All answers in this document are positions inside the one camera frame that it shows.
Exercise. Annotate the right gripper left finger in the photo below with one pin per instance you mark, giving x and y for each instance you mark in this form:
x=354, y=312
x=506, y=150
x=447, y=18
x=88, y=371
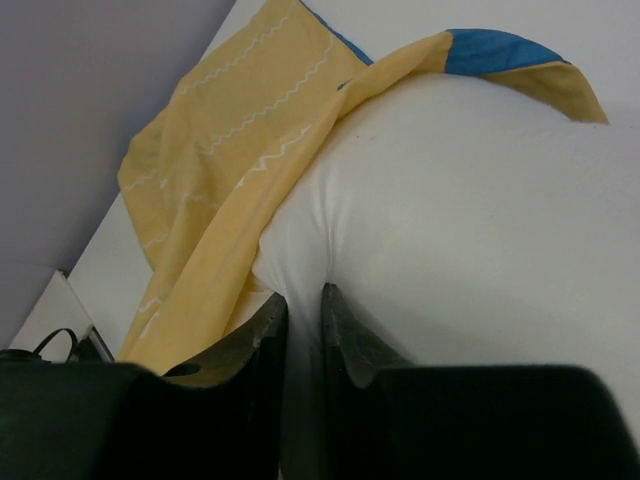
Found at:
x=214, y=416

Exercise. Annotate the white pillow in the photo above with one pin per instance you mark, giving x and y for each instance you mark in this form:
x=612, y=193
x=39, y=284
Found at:
x=468, y=224

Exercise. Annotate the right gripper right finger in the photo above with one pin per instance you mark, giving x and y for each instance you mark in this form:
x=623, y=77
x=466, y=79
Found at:
x=356, y=408

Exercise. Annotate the yellow pillowcase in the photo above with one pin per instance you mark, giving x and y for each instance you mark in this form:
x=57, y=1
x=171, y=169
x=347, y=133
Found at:
x=203, y=179

